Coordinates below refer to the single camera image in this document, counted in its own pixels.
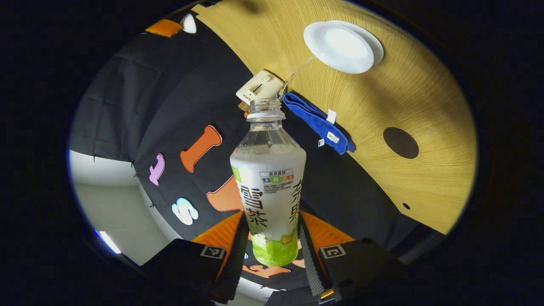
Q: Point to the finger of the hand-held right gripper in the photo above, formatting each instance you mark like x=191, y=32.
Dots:
x=165, y=28

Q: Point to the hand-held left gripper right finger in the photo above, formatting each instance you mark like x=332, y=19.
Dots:
x=312, y=263

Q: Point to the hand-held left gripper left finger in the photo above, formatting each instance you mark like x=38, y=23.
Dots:
x=236, y=263

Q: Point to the water bottle with white-green label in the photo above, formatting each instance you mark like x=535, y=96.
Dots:
x=270, y=195

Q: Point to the dark round coaster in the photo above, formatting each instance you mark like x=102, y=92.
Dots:
x=401, y=143

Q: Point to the white teacup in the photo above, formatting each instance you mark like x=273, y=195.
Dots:
x=340, y=46

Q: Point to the cream toaster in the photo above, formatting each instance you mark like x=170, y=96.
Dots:
x=261, y=87

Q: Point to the toast slices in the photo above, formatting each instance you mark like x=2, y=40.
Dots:
x=243, y=109

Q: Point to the ceiling light panel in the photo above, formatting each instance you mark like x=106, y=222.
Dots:
x=109, y=242

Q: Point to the blue towel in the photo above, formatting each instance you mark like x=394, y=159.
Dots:
x=318, y=123

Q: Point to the white saucer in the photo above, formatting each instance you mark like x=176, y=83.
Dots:
x=376, y=44

